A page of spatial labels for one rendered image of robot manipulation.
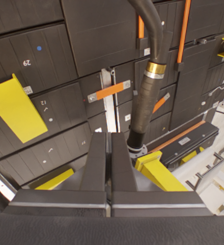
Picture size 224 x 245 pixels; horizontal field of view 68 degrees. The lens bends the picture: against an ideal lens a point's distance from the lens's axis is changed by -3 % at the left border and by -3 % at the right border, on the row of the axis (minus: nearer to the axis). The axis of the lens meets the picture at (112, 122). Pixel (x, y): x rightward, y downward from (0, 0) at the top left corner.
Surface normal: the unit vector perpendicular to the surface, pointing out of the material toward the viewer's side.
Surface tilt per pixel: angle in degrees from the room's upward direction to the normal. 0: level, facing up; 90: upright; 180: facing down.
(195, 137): 90
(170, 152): 90
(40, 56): 0
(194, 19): 0
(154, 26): 29
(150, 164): 90
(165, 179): 90
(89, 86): 0
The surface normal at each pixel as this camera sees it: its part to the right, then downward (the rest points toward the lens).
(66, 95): 0.50, 0.54
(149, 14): 0.13, 0.83
